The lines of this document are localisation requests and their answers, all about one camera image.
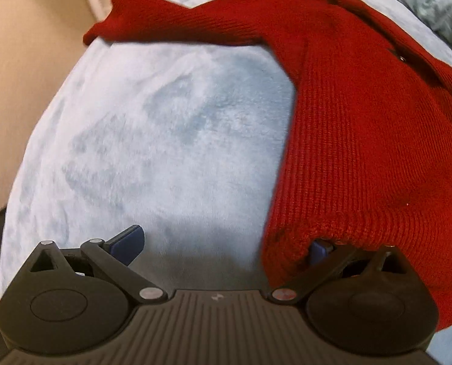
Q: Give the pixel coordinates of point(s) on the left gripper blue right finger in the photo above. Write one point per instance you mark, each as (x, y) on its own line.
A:
(325, 261)

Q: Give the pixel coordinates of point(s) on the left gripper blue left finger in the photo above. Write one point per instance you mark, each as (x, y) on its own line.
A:
(110, 261)

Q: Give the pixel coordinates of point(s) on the red knit cardigan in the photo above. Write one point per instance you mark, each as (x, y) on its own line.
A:
(368, 159)

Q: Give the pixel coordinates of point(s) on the light blue fleece bed sheet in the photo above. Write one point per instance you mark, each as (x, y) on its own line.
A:
(184, 140)

